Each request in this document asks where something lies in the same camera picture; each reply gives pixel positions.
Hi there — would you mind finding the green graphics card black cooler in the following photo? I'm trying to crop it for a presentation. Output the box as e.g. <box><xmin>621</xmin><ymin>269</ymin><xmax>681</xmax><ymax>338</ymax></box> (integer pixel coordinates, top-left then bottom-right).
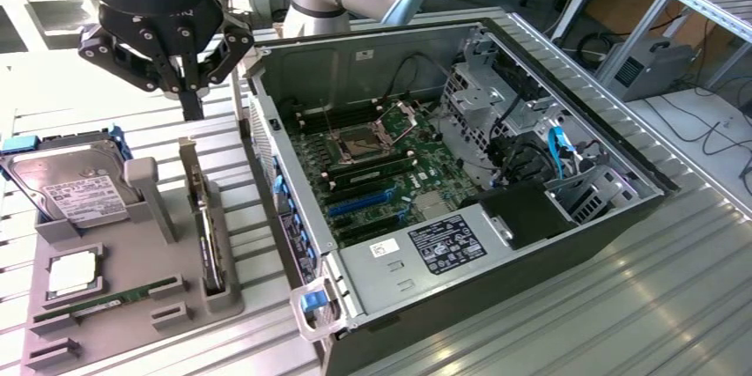
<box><xmin>177</xmin><ymin>136</ymin><xmax>228</xmax><ymax>296</ymax></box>

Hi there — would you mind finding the thin metal locking lever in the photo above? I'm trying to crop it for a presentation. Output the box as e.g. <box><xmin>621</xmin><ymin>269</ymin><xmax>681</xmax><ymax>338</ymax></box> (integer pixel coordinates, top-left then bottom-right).
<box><xmin>320</xmin><ymin>97</ymin><xmax>340</xmax><ymax>142</ymax></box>

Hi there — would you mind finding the hard disk blue carrier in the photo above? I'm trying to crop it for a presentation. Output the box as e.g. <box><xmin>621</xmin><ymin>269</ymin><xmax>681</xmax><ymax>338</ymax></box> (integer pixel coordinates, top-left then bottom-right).
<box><xmin>0</xmin><ymin>127</ymin><xmax>148</xmax><ymax>230</ymax></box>

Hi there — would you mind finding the CPU socket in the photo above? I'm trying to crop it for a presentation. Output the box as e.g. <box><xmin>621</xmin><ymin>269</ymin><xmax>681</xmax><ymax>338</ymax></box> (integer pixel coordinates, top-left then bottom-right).
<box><xmin>332</xmin><ymin>127</ymin><xmax>389</xmax><ymax>164</ymax></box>

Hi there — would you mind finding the silver socket cover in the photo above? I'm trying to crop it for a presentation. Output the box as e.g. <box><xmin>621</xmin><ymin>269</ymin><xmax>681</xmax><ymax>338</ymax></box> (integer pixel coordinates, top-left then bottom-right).
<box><xmin>372</xmin><ymin>100</ymin><xmax>421</xmax><ymax>144</ymax></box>

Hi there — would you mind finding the green RAM stick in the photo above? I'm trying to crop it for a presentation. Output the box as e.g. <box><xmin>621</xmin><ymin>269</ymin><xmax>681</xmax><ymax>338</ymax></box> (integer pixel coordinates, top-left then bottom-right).
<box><xmin>332</xmin><ymin>169</ymin><xmax>401</xmax><ymax>188</ymax></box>
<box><xmin>32</xmin><ymin>276</ymin><xmax>181</xmax><ymax>324</ymax></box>

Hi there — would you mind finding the blue expansion slot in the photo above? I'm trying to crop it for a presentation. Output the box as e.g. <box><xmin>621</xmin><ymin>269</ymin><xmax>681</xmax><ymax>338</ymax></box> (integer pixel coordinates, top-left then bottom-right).
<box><xmin>326</xmin><ymin>193</ymin><xmax>393</xmax><ymax>217</ymax></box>

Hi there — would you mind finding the green Dell motherboard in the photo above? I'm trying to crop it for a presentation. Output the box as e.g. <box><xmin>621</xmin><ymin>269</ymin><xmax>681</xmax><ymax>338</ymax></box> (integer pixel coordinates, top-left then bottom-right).
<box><xmin>286</xmin><ymin>98</ymin><xmax>489</xmax><ymax>247</ymax></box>

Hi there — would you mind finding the grey parts rack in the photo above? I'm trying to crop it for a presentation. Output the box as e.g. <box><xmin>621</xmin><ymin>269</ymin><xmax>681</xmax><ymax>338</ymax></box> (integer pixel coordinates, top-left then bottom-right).
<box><xmin>21</xmin><ymin>158</ymin><xmax>246</xmax><ymax>372</ymax></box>

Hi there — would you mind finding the silver perforated drive cage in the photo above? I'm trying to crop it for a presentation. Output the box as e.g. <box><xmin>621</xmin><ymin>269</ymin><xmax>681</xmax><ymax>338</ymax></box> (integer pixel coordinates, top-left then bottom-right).
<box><xmin>438</xmin><ymin>26</ymin><xmax>569</xmax><ymax>177</ymax></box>

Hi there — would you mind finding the silver CPU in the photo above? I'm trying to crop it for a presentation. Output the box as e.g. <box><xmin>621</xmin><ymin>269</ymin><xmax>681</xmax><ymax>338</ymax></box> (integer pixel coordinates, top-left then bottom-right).
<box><xmin>45</xmin><ymin>252</ymin><xmax>98</xmax><ymax>293</ymax></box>

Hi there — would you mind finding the silver chipset heatsink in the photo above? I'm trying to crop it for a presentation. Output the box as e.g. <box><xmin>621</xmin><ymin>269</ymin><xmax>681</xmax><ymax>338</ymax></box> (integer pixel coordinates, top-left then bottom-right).
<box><xmin>413</xmin><ymin>194</ymin><xmax>453</xmax><ymax>218</ymax></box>

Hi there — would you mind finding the silver power supply unit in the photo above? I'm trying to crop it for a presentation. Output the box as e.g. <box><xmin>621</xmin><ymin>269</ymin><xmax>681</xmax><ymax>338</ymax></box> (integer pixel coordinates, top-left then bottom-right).
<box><xmin>334</xmin><ymin>210</ymin><xmax>520</xmax><ymax>320</ymax></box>

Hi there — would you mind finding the blue case latch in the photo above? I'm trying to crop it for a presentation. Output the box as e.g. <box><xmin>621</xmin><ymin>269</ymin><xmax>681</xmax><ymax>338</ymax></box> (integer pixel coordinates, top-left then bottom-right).
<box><xmin>298</xmin><ymin>290</ymin><xmax>328</xmax><ymax>313</ymax></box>

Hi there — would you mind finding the black plastic air shroud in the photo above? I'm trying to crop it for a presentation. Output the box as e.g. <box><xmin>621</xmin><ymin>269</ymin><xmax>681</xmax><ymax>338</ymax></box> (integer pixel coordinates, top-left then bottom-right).
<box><xmin>457</xmin><ymin>181</ymin><xmax>580</xmax><ymax>252</ymax></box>

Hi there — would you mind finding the silver disk bay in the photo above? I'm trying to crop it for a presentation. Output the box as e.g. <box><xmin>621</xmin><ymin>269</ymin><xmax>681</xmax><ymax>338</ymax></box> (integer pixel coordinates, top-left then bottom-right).
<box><xmin>542</xmin><ymin>164</ymin><xmax>645</xmax><ymax>224</ymax></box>

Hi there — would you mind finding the grey computer tower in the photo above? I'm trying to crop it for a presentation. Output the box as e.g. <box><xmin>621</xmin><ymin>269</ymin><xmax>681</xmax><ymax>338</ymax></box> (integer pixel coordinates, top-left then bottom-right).
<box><xmin>598</xmin><ymin>39</ymin><xmax>697</xmax><ymax>103</ymax></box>

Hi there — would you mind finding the black open PC case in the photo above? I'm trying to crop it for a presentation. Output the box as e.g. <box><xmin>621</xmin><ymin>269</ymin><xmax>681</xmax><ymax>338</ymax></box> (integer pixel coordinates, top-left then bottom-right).
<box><xmin>229</xmin><ymin>17</ymin><xmax>682</xmax><ymax>376</ymax></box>

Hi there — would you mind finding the black power wire bundle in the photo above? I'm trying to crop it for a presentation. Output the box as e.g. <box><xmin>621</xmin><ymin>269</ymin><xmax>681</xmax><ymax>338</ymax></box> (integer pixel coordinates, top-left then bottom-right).
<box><xmin>486</xmin><ymin>136</ymin><xmax>557</xmax><ymax>186</ymax></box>

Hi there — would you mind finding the blue SATA wire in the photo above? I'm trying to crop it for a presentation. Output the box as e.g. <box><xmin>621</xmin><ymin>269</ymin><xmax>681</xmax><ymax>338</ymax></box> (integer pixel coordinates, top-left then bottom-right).
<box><xmin>545</xmin><ymin>126</ymin><xmax>572</xmax><ymax>181</ymax></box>

